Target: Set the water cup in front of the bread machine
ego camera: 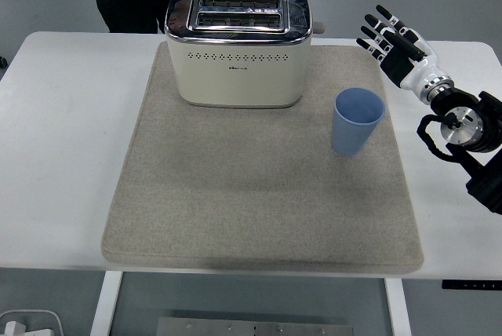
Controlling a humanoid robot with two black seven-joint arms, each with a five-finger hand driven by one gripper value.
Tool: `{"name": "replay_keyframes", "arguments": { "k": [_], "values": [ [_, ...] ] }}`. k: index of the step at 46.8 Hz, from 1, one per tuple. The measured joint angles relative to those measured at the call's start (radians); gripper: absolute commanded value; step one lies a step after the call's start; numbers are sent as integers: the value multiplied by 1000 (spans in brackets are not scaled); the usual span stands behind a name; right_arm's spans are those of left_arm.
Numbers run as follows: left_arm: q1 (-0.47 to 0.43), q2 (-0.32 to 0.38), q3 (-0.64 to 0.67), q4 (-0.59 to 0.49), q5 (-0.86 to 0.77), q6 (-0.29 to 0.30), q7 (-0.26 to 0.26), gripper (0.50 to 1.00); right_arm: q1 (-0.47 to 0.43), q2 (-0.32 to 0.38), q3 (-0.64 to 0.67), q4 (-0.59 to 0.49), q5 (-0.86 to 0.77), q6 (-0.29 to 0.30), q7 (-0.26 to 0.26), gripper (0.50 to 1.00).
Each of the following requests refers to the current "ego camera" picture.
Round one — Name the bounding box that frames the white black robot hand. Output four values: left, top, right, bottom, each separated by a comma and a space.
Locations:
355, 5, 452, 99

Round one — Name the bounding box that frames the grey metal plate with screws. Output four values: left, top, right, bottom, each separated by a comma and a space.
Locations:
155, 316, 356, 336

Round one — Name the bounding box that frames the white block in bin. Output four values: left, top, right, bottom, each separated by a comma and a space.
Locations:
1, 320, 29, 336

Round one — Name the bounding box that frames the cream and chrome toaster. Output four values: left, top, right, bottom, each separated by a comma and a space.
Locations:
163, 0, 327, 109

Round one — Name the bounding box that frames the blue ribbed plastic cup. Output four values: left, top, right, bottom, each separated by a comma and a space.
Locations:
331, 86, 386, 157

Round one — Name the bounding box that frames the beige fabric table mat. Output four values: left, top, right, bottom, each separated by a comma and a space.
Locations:
100, 42, 425, 274

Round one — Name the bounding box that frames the white table leg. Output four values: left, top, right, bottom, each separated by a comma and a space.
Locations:
384, 277, 413, 336
89, 271, 125, 336

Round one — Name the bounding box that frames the black table control panel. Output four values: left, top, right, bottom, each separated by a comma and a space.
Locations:
442, 279, 502, 290

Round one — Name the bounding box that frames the white plastic bin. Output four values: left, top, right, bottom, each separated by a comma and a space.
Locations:
0, 309, 64, 336

